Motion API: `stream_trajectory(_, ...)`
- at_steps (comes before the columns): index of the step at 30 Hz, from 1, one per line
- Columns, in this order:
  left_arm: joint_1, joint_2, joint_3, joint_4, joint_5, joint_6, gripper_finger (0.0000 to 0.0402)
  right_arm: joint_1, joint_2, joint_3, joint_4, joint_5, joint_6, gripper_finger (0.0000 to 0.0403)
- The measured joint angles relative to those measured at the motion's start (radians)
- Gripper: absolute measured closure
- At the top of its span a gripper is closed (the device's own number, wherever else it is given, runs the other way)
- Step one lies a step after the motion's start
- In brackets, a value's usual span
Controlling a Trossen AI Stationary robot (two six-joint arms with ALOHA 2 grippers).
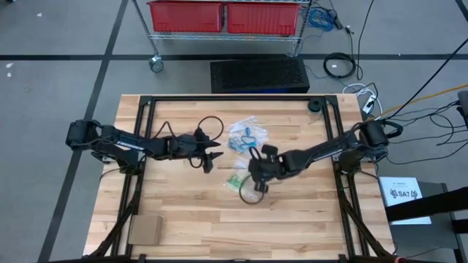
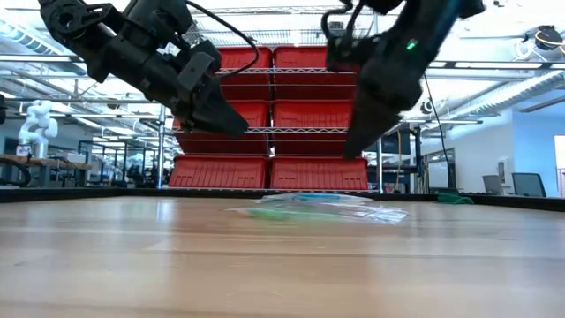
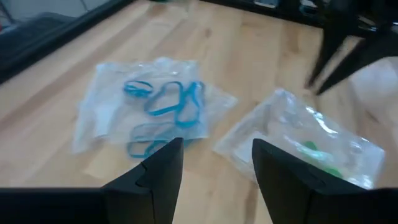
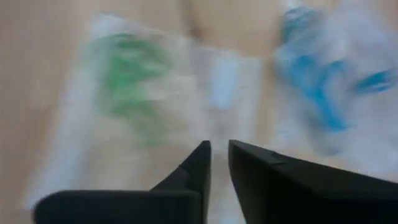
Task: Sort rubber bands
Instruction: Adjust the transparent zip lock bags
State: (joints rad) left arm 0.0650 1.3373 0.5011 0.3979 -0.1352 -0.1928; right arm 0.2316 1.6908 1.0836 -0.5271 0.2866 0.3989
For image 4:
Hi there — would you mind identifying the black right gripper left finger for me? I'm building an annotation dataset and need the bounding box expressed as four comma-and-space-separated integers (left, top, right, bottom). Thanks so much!
32, 140, 212, 224

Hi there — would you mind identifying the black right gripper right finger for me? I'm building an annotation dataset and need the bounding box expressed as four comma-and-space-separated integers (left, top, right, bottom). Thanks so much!
228, 139, 398, 224

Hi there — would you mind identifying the clear plastic zip bag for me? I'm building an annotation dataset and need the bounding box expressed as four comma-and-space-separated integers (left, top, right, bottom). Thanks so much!
24, 12, 267, 224
270, 0, 398, 183

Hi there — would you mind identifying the blue cable bundle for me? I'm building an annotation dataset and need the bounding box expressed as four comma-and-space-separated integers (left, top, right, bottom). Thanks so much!
354, 70, 397, 95

